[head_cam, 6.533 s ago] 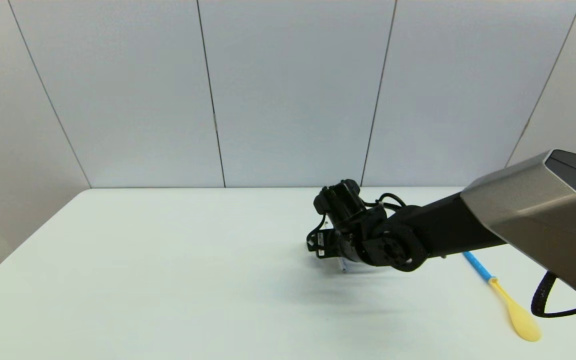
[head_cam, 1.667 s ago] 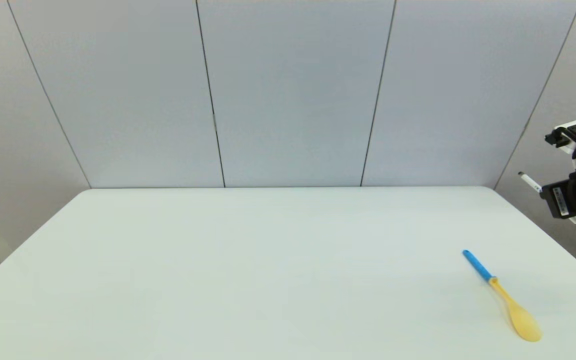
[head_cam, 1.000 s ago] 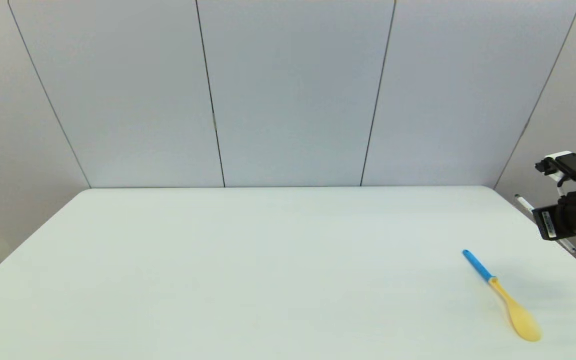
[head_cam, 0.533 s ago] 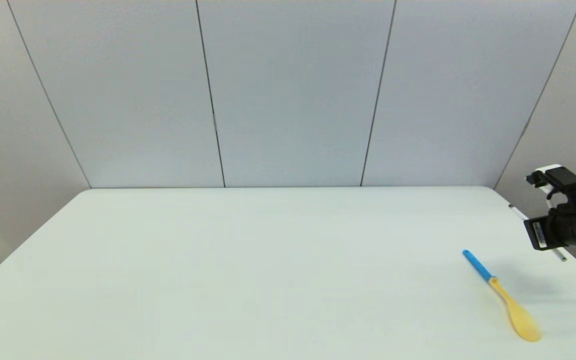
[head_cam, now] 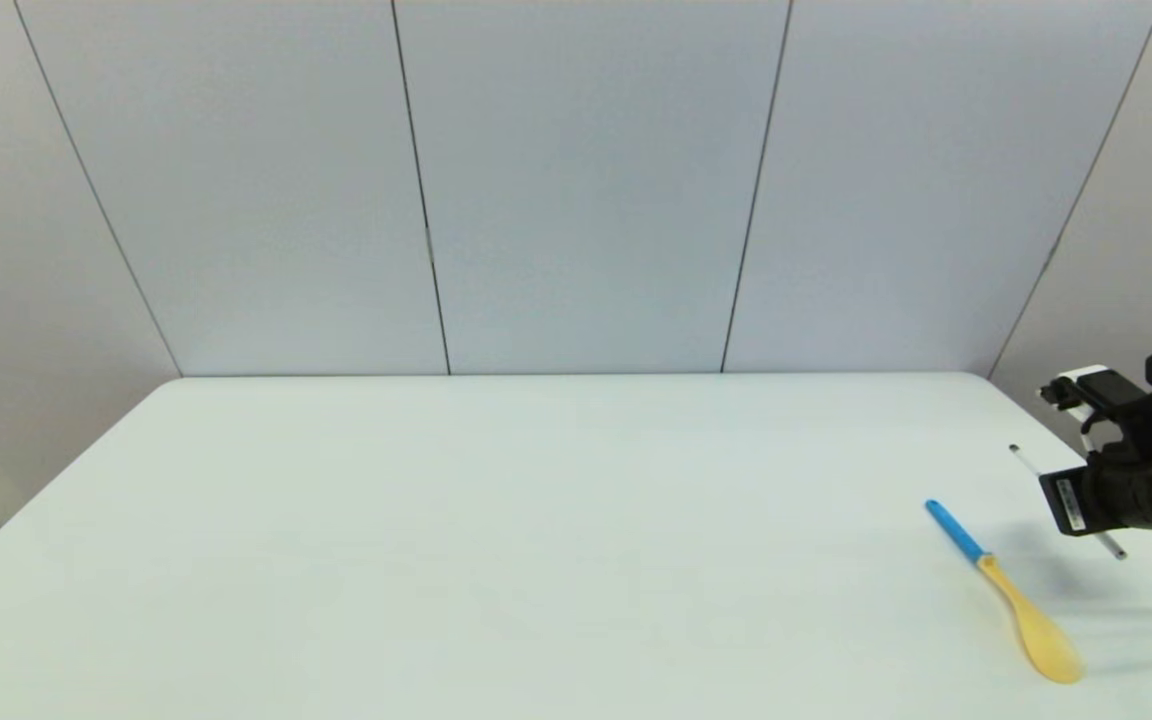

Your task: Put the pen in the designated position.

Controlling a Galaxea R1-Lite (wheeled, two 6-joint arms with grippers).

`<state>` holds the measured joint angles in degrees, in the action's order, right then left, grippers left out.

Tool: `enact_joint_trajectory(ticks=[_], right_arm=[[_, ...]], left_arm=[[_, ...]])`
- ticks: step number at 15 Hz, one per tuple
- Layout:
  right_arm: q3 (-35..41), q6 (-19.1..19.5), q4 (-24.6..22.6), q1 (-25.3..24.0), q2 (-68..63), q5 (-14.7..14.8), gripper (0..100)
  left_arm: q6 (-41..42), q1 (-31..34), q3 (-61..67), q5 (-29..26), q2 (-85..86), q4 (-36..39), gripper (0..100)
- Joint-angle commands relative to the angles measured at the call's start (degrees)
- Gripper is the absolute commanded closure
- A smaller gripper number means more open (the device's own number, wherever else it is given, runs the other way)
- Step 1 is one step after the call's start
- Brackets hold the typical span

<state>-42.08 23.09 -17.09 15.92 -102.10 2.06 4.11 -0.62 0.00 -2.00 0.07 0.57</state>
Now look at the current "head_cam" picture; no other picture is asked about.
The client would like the white pen with blue print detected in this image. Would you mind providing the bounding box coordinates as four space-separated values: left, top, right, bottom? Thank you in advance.
1008 444 1129 561

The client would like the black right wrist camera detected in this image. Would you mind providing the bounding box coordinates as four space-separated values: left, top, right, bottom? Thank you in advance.
1038 341 1152 457

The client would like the yellow spoon with blue handle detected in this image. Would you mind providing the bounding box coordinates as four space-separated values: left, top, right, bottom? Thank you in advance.
922 498 1084 685

